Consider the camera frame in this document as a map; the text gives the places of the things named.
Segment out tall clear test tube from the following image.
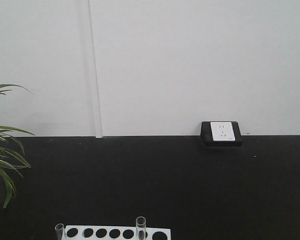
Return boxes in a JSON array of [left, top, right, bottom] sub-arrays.
[[135, 216, 147, 240]]

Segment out short clear test tube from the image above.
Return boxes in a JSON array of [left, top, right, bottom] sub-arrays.
[[54, 223, 66, 240]]

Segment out white test tube rack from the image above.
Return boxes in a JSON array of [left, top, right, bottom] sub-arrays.
[[61, 225, 172, 240]]

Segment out white wall trunking strip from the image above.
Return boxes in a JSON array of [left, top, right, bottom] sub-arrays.
[[87, 0, 103, 139]]

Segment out white wall power socket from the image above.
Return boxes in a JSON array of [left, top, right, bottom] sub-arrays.
[[210, 121, 236, 142]]

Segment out black socket mount box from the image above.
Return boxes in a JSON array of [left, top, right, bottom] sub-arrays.
[[200, 121, 243, 148]]

